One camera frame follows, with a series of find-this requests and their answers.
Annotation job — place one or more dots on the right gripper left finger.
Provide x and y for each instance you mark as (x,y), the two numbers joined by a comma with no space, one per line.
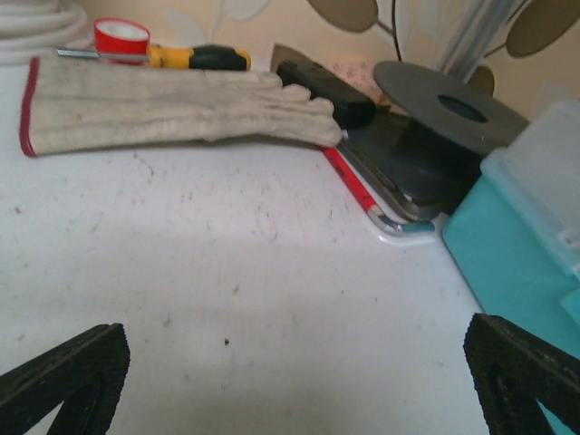
(83,377)

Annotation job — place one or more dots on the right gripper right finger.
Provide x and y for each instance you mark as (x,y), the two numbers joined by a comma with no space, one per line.
(519,376)

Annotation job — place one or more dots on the beige work glove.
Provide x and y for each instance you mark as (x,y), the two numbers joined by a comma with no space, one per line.
(71,105)

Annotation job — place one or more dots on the teal clear toolbox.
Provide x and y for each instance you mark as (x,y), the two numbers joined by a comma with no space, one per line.
(515,236)

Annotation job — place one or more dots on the black filament spool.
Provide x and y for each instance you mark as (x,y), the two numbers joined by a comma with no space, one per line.
(452,126)

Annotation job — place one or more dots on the black sanding block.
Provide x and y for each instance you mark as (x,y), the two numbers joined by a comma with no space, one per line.
(351,108)

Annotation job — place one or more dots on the red tape roll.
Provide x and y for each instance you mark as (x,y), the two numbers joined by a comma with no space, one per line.
(115,35)

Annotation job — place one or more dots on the orange black screwdriver right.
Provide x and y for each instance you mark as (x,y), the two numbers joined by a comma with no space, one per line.
(209,57)

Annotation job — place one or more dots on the red handled hex key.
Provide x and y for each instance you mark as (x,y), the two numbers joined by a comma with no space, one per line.
(369,205)

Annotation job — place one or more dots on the white cable spool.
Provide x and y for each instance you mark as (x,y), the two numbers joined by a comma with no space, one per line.
(38,28)

